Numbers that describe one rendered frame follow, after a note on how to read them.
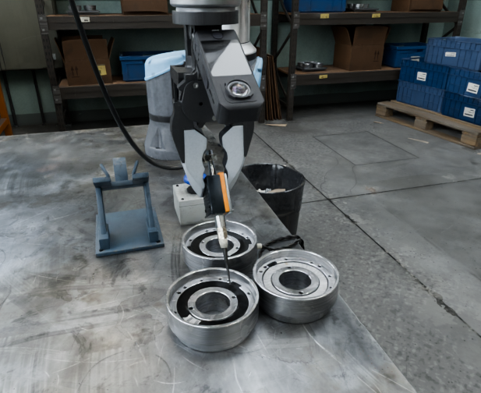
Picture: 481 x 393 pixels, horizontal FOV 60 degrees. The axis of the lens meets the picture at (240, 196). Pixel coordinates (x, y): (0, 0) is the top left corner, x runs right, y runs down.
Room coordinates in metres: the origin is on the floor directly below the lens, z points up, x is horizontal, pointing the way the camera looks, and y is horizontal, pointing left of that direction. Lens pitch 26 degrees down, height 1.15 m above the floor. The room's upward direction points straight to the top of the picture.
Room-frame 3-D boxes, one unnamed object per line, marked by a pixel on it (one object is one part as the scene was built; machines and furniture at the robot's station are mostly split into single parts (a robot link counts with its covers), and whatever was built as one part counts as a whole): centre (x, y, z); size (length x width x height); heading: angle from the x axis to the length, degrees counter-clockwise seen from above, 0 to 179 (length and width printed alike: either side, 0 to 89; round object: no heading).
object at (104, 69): (3.86, 1.35, 0.64); 0.49 x 0.40 x 0.37; 112
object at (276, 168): (1.70, -0.12, 0.21); 0.34 x 0.34 x 0.43
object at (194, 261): (0.50, 0.03, 0.82); 0.10 x 0.10 x 0.04
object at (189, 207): (0.66, 0.08, 0.82); 0.08 x 0.07 x 0.05; 17
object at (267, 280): (0.42, -0.07, 0.82); 0.08 x 0.08 x 0.02
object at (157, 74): (0.99, 0.15, 0.97); 0.13 x 0.12 x 0.14; 89
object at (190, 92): (0.50, 0.04, 1.07); 0.09 x 0.08 x 0.12; 17
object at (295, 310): (0.42, -0.07, 0.82); 0.10 x 0.10 x 0.04
